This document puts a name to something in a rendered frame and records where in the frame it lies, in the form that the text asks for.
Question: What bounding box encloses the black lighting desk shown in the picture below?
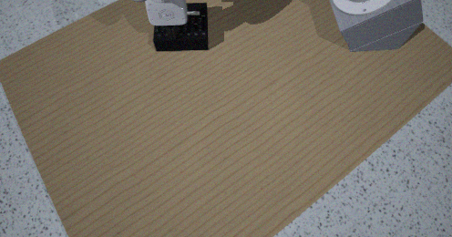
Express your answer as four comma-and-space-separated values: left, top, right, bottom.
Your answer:
153, 3, 208, 52

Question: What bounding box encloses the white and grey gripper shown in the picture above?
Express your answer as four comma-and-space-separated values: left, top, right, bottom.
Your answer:
145, 0, 190, 39

